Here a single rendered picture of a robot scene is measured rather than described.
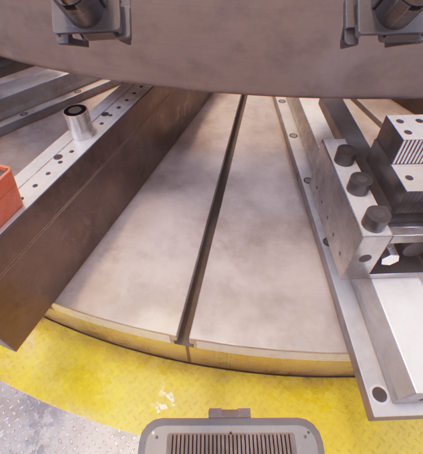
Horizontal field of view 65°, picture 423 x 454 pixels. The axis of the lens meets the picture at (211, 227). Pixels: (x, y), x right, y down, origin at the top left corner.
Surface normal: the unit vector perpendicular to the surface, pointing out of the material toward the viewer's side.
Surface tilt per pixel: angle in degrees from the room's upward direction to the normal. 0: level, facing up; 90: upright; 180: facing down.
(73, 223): 90
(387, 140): 90
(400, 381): 72
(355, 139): 0
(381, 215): 0
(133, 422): 0
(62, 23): 44
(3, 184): 97
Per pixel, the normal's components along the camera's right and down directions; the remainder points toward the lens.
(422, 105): -0.91, 0.32
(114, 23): -0.05, 0.05
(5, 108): 0.69, 0.28
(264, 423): 0.00, -1.00
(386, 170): -1.00, 0.03
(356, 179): -0.01, -0.65
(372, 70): -0.01, 0.76
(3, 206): 0.94, 0.32
